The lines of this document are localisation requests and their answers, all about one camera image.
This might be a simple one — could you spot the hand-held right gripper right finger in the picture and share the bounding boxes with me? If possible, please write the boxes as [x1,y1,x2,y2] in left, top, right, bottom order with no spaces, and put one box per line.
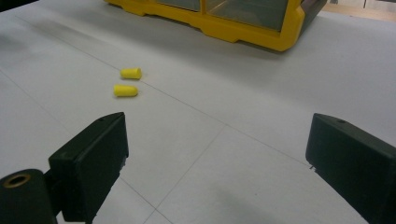
[304,112,396,224]

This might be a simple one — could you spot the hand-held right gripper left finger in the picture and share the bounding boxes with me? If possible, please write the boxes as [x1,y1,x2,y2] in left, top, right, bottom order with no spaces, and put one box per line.
[48,111,130,224]

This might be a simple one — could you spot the yellow drawer organizer cabinet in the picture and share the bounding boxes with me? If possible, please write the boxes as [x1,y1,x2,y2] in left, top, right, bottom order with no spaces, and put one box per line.
[104,0,329,52]

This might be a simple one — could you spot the yellow foam earplug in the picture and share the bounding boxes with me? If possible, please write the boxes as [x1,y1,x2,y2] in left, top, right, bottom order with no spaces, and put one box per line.
[120,67,143,80]
[113,84,139,98]

